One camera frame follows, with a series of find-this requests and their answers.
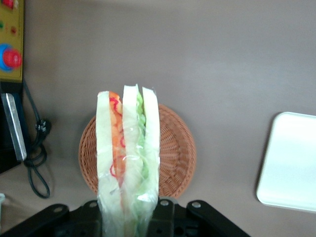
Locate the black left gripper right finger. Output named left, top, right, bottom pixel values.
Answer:
left=147, top=197, right=250, bottom=237

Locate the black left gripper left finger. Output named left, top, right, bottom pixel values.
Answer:
left=0, top=199, right=102, bottom=237

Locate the triangle sandwich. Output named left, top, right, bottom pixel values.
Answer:
left=95, top=83, right=161, bottom=237

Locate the round brown wicker basket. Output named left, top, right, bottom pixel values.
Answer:
left=78, top=103, right=198, bottom=199

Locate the beige plastic tray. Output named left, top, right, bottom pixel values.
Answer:
left=256, top=111, right=316, bottom=213

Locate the black countertop appliance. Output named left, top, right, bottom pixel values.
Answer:
left=0, top=78, right=28, bottom=175

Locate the red emergency stop button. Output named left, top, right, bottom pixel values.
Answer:
left=0, top=43, right=23, bottom=73

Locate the yellow control box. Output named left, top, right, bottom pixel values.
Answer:
left=0, top=0, right=26, bottom=81

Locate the black power cable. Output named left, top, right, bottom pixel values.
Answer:
left=22, top=78, right=53, bottom=199

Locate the silver appliance handle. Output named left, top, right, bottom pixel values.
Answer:
left=0, top=93, right=28, bottom=162

